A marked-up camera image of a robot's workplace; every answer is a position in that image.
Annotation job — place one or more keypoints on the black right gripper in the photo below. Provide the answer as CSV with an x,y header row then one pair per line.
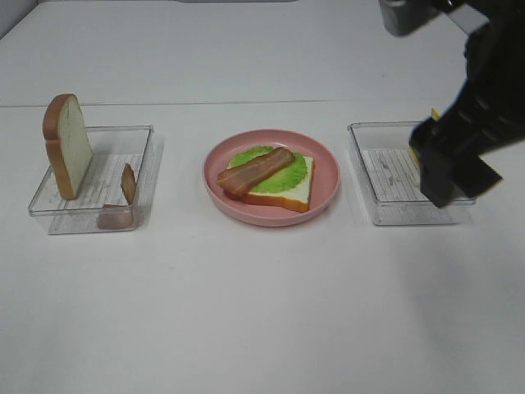
x,y
488,113

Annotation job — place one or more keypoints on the bread slice with brown crust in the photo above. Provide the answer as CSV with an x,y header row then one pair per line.
x,y
297,199

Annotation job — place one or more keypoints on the green lettuce leaf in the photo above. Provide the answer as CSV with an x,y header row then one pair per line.
x,y
286,179

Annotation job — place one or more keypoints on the bacon strip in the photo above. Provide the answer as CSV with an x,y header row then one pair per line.
x,y
240,180
116,217

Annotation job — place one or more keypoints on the yellow cheese slice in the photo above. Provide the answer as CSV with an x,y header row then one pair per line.
x,y
435,116

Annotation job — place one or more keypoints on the clear right plastic tray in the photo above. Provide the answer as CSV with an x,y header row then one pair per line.
x,y
389,177

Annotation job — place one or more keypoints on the clear plastic tray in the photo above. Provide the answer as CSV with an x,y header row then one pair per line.
x,y
113,147
389,177

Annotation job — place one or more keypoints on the clear left plastic tray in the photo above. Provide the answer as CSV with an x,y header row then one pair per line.
x,y
113,147

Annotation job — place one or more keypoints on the upright bread slice left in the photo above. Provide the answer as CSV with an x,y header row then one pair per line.
x,y
67,144

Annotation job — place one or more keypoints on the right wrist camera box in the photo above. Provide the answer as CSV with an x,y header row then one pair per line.
x,y
403,17

